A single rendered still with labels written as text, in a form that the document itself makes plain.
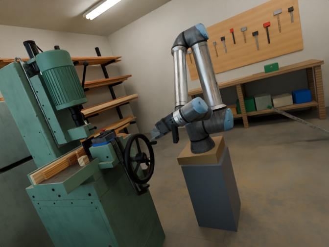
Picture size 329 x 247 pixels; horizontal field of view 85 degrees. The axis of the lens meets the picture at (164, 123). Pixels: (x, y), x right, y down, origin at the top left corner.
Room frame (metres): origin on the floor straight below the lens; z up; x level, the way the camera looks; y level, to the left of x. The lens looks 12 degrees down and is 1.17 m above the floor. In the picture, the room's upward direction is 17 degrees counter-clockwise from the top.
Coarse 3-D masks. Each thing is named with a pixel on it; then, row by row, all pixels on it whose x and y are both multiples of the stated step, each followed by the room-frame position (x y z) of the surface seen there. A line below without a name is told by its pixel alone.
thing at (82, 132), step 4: (88, 124) 1.11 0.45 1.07; (72, 128) 1.13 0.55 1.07; (76, 128) 1.09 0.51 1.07; (80, 128) 1.08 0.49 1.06; (84, 128) 1.07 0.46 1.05; (88, 128) 1.10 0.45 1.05; (68, 132) 1.12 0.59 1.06; (72, 132) 1.11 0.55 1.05; (76, 132) 1.10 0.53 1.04; (80, 132) 1.08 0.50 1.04; (84, 132) 1.07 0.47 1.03; (88, 132) 1.09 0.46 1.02; (92, 132) 1.11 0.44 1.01; (72, 136) 1.11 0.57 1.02; (76, 136) 1.10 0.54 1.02; (80, 136) 1.09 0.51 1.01; (84, 136) 1.08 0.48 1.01; (88, 136) 1.08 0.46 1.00
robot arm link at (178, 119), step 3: (177, 111) 0.94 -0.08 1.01; (174, 114) 0.94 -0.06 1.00; (177, 114) 0.93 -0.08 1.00; (174, 117) 0.93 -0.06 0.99; (177, 117) 0.92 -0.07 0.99; (180, 117) 0.91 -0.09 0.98; (177, 120) 0.92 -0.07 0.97; (180, 120) 0.91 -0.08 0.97; (183, 120) 0.91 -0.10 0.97; (177, 123) 0.92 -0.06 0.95; (180, 123) 0.92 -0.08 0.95; (183, 123) 0.92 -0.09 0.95; (186, 123) 0.93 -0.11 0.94
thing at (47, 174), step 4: (116, 132) 1.37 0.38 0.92; (64, 160) 0.94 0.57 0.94; (56, 164) 0.90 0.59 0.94; (60, 164) 0.91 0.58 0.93; (64, 164) 0.93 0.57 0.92; (68, 164) 0.95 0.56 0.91; (48, 168) 0.87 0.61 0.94; (52, 168) 0.87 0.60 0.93; (56, 168) 0.88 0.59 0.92; (60, 168) 0.90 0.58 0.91; (64, 168) 0.92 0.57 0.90; (44, 172) 0.83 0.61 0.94; (48, 172) 0.85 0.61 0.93; (52, 172) 0.86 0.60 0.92; (56, 172) 0.88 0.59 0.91; (44, 176) 0.83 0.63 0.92; (48, 176) 0.84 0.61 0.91
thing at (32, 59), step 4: (28, 40) 1.15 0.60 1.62; (24, 44) 1.15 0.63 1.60; (28, 44) 1.15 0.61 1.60; (32, 44) 1.16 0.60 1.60; (28, 48) 1.15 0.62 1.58; (32, 48) 1.15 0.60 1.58; (36, 48) 1.18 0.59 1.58; (28, 52) 1.15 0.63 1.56; (32, 52) 1.15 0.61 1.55; (36, 52) 1.16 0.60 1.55; (32, 56) 1.15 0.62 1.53; (28, 60) 1.14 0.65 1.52; (32, 60) 1.13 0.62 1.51; (28, 64) 1.15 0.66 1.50; (32, 64) 1.16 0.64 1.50; (36, 64) 1.15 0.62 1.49; (36, 68) 1.15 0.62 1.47; (36, 72) 1.17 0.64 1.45
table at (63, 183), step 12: (72, 168) 0.88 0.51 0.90; (84, 168) 0.84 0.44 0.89; (96, 168) 0.91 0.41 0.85; (48, 180) 0.81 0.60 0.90; (60, 180) 0.76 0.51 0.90; (72, 180) 0.77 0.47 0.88; (84, 180) 0.82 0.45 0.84; (36, 192) 0.81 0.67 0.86; (48, 192) 0.77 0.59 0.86; (60, 192) 0.74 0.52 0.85
